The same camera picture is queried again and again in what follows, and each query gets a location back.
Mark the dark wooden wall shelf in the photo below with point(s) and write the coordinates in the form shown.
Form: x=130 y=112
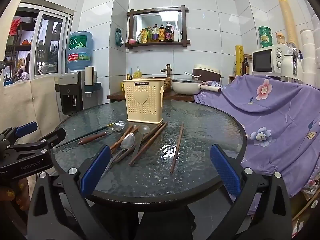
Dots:
x=155 y=44

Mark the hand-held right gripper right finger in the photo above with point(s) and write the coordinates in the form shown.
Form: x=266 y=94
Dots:
x=225 y=170

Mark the sliding window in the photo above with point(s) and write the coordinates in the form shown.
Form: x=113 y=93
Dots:
x=47 y=42

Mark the blue water jug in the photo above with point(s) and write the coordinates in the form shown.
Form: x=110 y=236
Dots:
x=80 y=50

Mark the yellow oil bottle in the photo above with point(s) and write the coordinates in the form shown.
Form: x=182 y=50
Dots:
x=149 y=35

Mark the water dispenser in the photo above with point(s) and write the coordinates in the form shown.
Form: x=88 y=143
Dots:
x=71 y=90

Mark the stack of green tubs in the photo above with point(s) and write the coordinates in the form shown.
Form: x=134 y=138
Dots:
x=265 y=37

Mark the pink small bowl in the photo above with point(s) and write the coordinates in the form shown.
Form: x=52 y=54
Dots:
x=132 y=40

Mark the purple floral cloth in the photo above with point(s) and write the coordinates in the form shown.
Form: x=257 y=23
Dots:
x=270 y=120

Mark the dark soy sauce bottle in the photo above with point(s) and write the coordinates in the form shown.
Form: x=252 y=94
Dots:
x=169 y=33

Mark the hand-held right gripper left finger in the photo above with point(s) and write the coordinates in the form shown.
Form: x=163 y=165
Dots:
x=96 y=172

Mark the brown glass bottle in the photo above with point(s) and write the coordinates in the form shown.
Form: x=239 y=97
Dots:
x=245 y=67

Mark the thin dark chopstick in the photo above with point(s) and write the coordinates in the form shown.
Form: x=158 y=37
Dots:
x=82 y=137

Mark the white plastic bottle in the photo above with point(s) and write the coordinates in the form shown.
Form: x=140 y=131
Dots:
x=177 y=35

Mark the orange label sauce bottle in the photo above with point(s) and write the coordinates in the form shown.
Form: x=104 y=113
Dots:
x=162 y=33

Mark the yellow dish soap bottle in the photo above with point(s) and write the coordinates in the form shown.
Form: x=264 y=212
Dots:
x=137 y=74

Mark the purple label sauce bottle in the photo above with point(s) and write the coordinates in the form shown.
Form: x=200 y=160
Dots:
x=155 y=33

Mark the white cup dispenser tube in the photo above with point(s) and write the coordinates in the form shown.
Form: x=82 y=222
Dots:
x=89 y=77

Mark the white rice paddle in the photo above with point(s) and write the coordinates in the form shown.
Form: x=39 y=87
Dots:
x=192 y=74

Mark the cream pot with lid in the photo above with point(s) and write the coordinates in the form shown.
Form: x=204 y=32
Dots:
x=185 y=87

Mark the cream plastic utensil holder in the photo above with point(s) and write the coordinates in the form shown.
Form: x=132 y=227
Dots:
x=142 y=105

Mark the white electric kettle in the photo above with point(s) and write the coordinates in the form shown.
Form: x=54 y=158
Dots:
x=290 y=67

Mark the tall stack of yellow cups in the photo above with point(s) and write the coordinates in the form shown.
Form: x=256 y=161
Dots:
x=287 y=20

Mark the wicker basket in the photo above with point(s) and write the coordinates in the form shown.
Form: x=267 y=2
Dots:
x=167 y=83

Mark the yellow roll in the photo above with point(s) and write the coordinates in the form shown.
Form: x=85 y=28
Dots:
x=239 y=60

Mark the stacks of white cups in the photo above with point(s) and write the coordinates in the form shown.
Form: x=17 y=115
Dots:
x=310 y=55

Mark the green packet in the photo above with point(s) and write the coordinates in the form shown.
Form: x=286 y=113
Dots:
x=119 y=37

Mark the red flower decoration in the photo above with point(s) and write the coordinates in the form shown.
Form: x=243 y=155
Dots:
x=15 y=26

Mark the person's left hand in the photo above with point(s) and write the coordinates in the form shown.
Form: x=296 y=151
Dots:
x=15 y=192

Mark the orange lid jar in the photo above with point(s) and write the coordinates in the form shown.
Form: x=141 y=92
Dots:
x=280 y=39

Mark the bamboo style faucet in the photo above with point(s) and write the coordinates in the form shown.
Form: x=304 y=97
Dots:
x=168 y=71

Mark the white microwave oven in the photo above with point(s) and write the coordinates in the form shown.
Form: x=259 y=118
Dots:
x=263 y=60

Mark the brown and cream rice cooker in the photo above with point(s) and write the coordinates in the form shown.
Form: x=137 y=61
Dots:
x=207 y=71

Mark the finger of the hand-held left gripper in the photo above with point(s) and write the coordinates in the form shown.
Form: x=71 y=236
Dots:
x=25 y=128
x=50 y=137

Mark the yellow packet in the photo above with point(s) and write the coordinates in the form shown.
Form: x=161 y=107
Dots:
x=143 y=37

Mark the all-metal spoon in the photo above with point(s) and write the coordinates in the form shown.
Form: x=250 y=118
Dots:
x=127 y=140

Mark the steel spoon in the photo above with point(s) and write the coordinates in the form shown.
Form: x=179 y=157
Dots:
x=144 y=129

